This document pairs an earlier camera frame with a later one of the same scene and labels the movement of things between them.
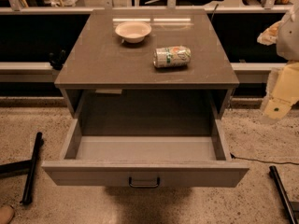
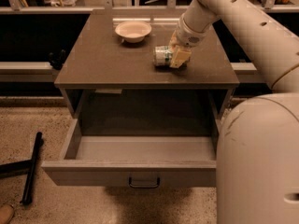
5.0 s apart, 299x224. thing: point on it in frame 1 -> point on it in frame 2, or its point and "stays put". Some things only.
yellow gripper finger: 269,36 -> 174,41
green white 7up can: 164,57 stays put
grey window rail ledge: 27,72 stays put
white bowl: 134,32 stays put
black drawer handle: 132,185 stays put
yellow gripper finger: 276,109 -> 178,57
